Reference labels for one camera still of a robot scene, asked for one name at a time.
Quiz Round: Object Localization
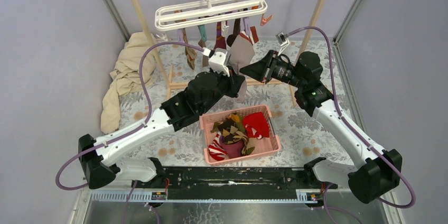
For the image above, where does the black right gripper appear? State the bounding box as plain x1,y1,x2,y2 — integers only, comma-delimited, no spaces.
239,50,304,89

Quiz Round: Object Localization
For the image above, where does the lilac clothes peg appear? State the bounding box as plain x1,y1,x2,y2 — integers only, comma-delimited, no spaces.
176,29,184,42

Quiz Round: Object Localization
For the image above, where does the teal clothes peg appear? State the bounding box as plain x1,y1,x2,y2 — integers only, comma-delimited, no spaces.
198,24,207,42

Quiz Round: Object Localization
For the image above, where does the white sock hanger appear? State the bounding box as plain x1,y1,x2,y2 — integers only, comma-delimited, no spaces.
154,0,268,31

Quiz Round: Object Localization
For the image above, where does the wooden clothes rack frame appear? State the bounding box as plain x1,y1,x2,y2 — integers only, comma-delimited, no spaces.
119,0,339,108

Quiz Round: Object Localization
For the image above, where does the magenta yellow sock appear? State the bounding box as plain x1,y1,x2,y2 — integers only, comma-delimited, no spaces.
221,141,244,158
213,22,227,50

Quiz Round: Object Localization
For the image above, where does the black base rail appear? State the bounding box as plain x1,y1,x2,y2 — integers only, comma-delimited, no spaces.
115,164,339,202

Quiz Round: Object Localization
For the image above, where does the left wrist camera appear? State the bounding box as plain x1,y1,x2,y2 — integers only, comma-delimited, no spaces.
202,48,230,77

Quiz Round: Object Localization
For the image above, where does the orange clothes peg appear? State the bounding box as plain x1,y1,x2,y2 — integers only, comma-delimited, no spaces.
260,14,273,26

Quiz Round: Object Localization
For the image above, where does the argyle brown sock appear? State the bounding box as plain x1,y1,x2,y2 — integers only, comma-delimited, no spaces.
211,113,258,157

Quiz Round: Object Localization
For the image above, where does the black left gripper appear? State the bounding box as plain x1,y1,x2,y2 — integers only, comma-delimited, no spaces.
199,65,244,114

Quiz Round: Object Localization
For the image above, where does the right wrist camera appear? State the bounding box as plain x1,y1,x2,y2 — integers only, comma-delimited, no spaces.
276,32,290,55

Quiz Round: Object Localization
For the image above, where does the dark brown sock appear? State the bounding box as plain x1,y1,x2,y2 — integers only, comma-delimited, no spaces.
226,18,241,47

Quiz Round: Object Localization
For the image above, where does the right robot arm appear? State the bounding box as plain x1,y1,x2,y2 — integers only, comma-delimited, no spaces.
240,50,403,203

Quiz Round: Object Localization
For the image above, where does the cream patterned sock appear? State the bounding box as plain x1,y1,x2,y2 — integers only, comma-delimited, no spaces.
182,29,197,70

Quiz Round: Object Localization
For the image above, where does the red bear sock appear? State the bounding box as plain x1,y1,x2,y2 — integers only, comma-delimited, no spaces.
242,112,270,139

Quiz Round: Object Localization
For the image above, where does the red white santa sock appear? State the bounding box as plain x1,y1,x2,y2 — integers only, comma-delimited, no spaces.
208,132,227,161

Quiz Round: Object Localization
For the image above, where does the beige cloth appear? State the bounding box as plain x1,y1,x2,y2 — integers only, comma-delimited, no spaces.
100,32,157,134

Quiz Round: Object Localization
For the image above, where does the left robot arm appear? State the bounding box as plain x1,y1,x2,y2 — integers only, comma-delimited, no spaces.
78,72,245,189

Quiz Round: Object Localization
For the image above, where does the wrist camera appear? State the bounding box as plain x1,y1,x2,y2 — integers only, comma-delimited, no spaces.
202,48,230,77
276,32,290,55

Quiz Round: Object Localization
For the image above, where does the pink plastic basket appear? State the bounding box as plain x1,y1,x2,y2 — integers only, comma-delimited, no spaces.
200,105,281,165

